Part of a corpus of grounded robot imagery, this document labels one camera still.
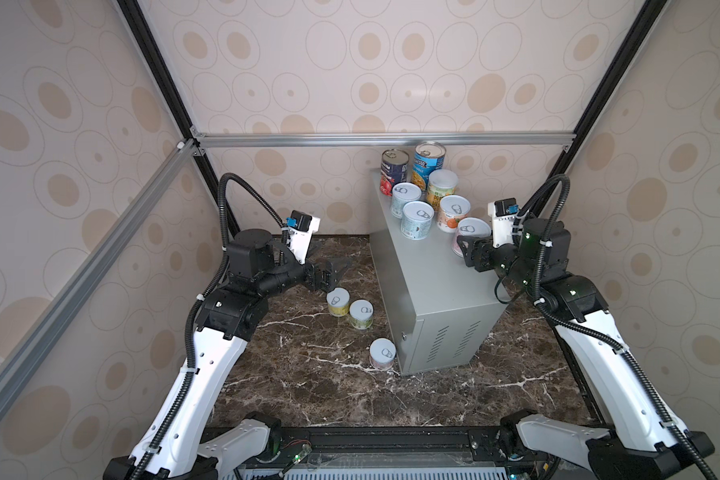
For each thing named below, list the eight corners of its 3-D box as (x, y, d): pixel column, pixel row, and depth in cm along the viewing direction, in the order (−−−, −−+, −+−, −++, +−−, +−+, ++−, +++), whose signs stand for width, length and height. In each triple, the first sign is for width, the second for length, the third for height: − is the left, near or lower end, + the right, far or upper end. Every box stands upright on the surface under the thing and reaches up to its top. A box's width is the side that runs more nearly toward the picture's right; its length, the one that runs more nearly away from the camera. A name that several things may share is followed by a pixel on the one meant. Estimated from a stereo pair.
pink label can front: (369, 370, 88) (369, 362, 83) (369, 346, 93) (369, 337, 88) (395, 370, 88) (397, 362, 83) (394, 346, 93) (395, 337, 88)
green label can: (349, 329, 96) (349, 319, 91) (350, 309, 101) (349, 299, 96) (373, 329, 96) (373, 319, 91) (373, 309, 101) (373, 299, 96)
